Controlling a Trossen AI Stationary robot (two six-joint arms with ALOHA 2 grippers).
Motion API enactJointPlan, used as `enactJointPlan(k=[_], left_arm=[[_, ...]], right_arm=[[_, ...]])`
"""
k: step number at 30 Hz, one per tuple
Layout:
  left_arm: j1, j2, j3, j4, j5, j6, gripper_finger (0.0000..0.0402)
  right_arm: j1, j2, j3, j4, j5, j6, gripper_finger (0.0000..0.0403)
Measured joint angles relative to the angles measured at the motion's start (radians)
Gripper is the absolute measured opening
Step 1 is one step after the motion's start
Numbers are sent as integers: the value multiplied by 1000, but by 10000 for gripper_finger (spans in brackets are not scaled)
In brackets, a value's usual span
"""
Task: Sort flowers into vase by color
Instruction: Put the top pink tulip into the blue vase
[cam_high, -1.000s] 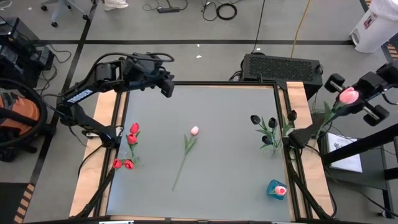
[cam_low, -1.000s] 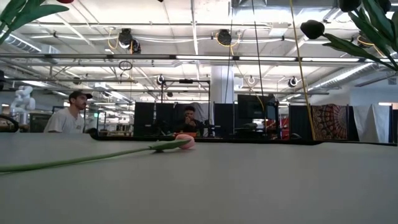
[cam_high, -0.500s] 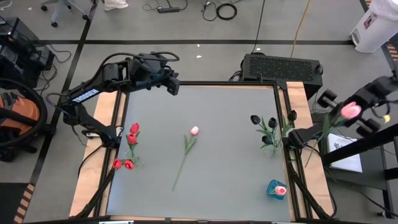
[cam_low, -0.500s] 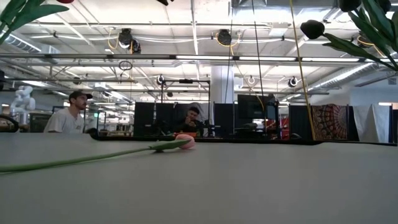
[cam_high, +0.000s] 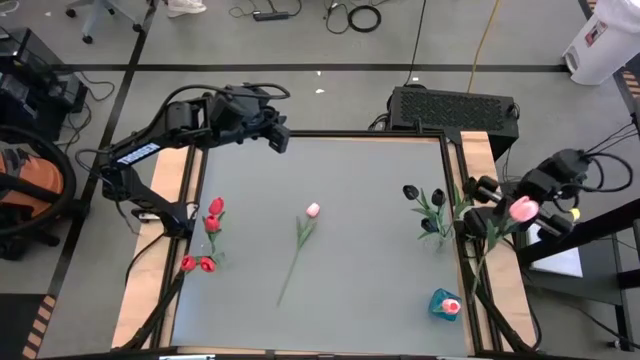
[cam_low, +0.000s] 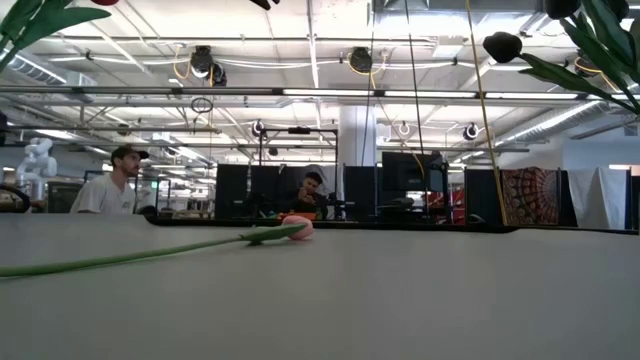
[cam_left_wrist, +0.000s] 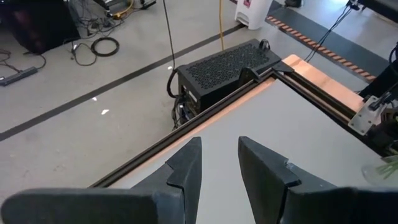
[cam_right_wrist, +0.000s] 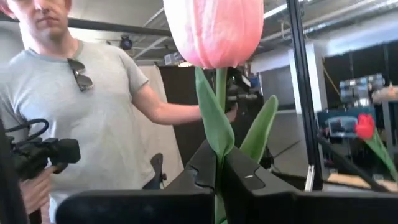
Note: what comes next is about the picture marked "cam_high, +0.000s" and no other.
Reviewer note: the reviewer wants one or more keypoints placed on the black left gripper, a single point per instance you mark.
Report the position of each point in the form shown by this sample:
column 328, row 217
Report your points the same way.
column 240, row 117

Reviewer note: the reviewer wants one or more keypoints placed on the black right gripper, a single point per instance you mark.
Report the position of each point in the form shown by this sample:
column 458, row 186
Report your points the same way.
column 537, row 186

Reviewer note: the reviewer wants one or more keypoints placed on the pink artificial tulip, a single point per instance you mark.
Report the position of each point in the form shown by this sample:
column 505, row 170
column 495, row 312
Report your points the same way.
column 523, row 209
column 313, row 210
column 451, row 306

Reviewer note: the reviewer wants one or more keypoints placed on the black artificial tulip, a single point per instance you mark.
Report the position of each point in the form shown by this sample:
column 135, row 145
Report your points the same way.
column 438, row 197
column 470, row 186
column 411, row 191
column 429, row 225

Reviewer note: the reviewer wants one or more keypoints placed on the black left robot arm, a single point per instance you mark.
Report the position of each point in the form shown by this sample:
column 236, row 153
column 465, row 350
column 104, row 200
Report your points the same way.
column 137, row 154

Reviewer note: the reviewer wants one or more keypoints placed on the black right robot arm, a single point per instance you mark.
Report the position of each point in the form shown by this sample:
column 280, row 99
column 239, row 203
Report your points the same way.
column 570, row 165

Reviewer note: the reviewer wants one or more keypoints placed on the clear glass vase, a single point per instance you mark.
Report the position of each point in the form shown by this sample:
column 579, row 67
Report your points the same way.
column 218, row 256
column 440, row 243

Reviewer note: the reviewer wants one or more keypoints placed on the white paper sheet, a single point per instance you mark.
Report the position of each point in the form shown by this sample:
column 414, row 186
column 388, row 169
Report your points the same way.
column 560, row 260

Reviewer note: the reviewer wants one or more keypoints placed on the black power strip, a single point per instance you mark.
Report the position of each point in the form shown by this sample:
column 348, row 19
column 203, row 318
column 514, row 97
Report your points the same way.
column 270, row 16

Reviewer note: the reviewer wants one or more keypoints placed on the dark grey side table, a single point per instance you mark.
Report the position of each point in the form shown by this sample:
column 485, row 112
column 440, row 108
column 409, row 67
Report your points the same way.
column 600, row 280

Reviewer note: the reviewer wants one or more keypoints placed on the black perforated computer case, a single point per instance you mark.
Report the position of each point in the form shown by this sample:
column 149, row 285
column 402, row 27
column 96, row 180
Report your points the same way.
column 450, row 112

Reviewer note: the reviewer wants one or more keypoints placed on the grey office chair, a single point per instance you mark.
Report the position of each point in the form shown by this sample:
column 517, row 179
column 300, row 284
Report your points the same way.
column 95, row 12

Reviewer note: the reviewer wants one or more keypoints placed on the white bin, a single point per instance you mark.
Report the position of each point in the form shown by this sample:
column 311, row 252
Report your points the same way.
column 605, row 45

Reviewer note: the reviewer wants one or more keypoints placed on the black computer tower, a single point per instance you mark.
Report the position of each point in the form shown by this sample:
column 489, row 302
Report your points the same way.
column 30, row 100

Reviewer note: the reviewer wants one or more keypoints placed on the orange black vacuum cleaner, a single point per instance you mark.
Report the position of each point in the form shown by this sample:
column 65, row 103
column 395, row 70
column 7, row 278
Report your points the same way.
column 30, row 175

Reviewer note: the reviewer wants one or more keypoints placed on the black equipment box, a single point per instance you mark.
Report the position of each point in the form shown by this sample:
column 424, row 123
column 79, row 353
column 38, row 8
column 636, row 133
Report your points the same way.
column 25, row 50

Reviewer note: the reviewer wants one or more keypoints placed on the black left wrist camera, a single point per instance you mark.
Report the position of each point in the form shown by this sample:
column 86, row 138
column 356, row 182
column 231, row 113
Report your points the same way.
column 279, row 138

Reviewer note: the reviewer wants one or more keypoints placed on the black metal table frame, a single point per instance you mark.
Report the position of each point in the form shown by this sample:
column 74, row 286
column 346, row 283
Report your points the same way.
column 350, row 133

